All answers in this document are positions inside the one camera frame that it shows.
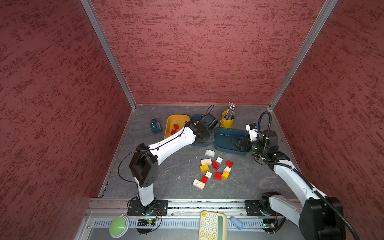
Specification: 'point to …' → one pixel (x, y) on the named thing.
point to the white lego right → (227, 169)
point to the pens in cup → (229, 113)
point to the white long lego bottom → (198, 184)
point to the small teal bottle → (155, 127)
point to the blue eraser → (238, 223)
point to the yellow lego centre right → (204, 168)
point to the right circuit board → (269, 223)
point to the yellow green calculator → (213, 226)
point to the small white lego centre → (208, 174)
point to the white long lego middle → (206, 161)
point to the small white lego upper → (219, 160)
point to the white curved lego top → (210, 153)
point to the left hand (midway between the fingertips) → (209, 141)
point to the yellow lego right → (225, 175)
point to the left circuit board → (146, 222)
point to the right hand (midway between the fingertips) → (234, 142)
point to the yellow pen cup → (227, 119)
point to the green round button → (119, 226)
